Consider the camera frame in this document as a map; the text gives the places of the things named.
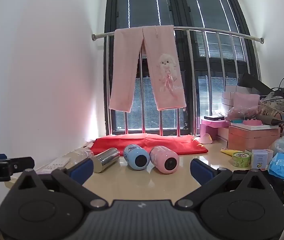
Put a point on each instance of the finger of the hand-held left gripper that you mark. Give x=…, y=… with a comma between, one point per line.
x=23, y=163

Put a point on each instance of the yellow tube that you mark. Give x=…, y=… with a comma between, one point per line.
x=227, y=151

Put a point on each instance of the pink pants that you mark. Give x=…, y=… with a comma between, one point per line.
x=167, y=80

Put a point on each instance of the black framed window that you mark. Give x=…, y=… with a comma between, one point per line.
x=173, y=5

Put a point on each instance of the white plastic bag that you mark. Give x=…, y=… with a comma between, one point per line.
x=283, y=145

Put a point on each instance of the pink wrapped towel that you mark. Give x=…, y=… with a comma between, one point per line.
x=245, y=103

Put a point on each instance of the red cloth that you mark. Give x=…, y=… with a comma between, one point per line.
x=157, y=143

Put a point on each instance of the small white box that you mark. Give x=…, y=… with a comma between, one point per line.
x=260, y=158

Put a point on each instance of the green tape roll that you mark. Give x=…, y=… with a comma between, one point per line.
x=240, y=159

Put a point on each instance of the floral bag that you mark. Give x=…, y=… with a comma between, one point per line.
x=279, y=106

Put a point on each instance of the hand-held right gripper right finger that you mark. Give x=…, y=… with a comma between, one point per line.
x=201, y=169

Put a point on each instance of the silver steel cup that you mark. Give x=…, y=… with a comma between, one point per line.
x=105, y=158

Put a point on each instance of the blue cup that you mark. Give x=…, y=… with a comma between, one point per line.
x=134, y=155

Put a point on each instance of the large pink box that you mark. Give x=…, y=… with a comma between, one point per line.
x=252, y=140

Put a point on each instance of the white flat box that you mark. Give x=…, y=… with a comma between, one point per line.
x=254, y=126

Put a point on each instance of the blue packet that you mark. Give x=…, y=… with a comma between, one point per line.
x=283, y=165

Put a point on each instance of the small black device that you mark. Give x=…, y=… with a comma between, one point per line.
x=214, y=118

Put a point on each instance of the pink cup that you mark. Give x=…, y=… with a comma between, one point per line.
x=163, y=160

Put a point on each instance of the metal railing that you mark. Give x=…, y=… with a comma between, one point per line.
x=207, y=30

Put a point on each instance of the stack of white boxes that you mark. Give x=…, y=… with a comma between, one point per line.
x=228, y=97

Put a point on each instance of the pink open box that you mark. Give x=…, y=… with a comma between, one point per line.
x=213, y=130

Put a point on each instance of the clear plastic bottle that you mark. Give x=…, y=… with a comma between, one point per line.
x=84, y=153

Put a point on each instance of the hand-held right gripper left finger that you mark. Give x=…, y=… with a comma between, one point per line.
x=83, y=170

